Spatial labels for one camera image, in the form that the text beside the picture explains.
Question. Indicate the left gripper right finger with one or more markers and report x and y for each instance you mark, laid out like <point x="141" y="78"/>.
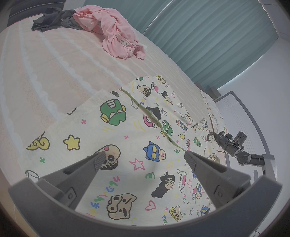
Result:
<point x="219" y="181"/>

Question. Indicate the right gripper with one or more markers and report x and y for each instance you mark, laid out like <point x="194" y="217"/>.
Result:
<point x="224" y="139"/>

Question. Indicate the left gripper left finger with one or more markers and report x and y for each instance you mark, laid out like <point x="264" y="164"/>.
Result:
<point x="73" y="179"/>

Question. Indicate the white printed pyjama top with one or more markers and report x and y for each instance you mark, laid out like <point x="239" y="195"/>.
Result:
<point x="135" y="137"/>

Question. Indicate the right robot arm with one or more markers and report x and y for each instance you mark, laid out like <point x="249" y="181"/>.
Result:
<point x="256" y="159"/>

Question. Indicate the bed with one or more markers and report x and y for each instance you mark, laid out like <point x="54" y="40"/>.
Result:
<point x="48" y="65"/>

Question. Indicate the white printed pillow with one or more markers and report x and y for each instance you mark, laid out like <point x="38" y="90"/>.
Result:
<point x="215" y="112"/>

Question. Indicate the grey bedside table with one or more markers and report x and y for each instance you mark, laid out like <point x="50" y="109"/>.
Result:
<point x="210" y="90"/>

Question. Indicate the blue-green curtain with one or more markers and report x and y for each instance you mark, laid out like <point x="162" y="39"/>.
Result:
<point x="130" y="6"/>
<point x="214" y="33"/>

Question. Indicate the pink garment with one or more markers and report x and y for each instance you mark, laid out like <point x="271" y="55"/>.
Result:
<point x="115" y="33"/>

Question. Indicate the black garment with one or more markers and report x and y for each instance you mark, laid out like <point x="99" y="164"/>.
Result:
<point x="48" y="21"/>

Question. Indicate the black chest of drawers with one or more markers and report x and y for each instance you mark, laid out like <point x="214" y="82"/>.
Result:
<point x="41" y="5"/>

